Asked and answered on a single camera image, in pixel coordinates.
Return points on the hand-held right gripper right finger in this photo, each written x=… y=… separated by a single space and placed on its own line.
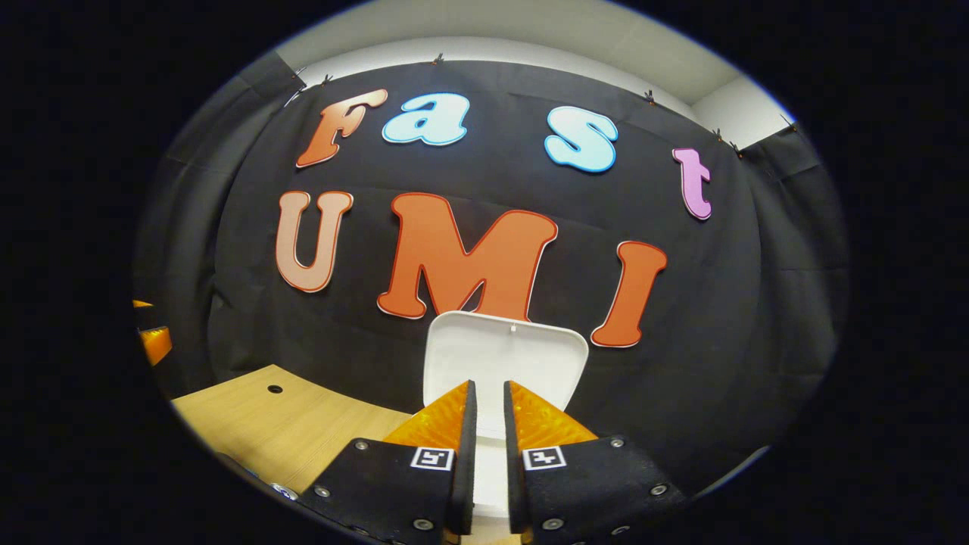
x=515 y=469

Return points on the black backdrop cloth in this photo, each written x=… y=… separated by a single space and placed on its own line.
x=681 y=378

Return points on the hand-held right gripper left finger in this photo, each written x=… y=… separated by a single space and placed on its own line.
x=465 y=454

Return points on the white desktop garbage bin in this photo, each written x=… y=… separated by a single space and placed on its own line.
x=500 y=356

